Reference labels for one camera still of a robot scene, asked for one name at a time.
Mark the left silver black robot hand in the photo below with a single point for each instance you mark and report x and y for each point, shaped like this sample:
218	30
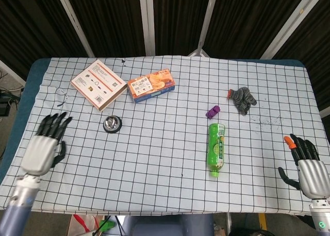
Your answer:
43	148

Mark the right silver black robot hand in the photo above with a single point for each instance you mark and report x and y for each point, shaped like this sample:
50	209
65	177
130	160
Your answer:
306	169

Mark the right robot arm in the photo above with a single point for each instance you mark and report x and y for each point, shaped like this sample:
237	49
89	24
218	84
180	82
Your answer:
319	215

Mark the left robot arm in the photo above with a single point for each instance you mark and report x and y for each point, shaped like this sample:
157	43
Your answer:
18	202

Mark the small shiny round metal cup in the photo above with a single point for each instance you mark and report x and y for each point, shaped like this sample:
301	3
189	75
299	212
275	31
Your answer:
112	123

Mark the blue table pad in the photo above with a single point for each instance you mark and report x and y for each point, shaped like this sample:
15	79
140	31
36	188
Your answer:
28	91

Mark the white orange flat carton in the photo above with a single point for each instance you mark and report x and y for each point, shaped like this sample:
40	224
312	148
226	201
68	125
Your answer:
99	84

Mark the red white bag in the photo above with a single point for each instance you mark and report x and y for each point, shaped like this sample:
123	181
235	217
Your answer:
82	224

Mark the green plastic drink bottle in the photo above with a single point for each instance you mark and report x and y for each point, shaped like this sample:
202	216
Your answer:
216	148

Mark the grey striped knit glove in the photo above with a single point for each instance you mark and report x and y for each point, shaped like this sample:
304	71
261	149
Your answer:
242	98

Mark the green plastic object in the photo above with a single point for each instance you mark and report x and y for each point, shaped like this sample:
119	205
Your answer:
107	225

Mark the purple plastic toy block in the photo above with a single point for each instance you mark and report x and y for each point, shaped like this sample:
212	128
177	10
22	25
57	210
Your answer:
213	111

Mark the white black checked tablecloth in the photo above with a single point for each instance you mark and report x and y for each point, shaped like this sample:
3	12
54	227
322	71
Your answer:
165	143

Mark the orange blue biscuit box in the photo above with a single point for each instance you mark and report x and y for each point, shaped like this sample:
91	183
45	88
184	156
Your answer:
152	86

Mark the white folding screen frame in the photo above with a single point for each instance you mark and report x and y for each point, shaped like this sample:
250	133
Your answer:
149	22

